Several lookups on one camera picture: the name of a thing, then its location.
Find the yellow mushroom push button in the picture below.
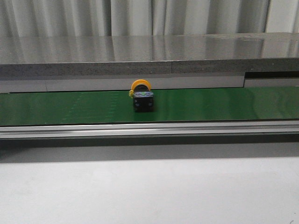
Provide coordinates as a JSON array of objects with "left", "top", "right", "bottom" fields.
[{"left": 129, "top": 79, "right": 154, "bottom": 112}]

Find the green conveyor belt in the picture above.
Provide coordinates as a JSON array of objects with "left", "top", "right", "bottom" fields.
[{"left": 0, "top": 87, "right": 299, "bottom": 126}]

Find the white pleated curtain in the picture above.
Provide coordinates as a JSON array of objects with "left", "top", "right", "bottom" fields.
[{"left": 0, "top": 0, "right": 299, "bottom": 37}]

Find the grey conveyor back rail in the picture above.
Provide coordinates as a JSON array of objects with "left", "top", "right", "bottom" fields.
[{"left": 0, "top": 71, "right": 299, "bottom": 93}]

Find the aluminium conveyor front rail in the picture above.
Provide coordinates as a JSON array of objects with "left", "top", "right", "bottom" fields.
[{"left": 0, "top": 120, "right": 299, "bottom": 139}]

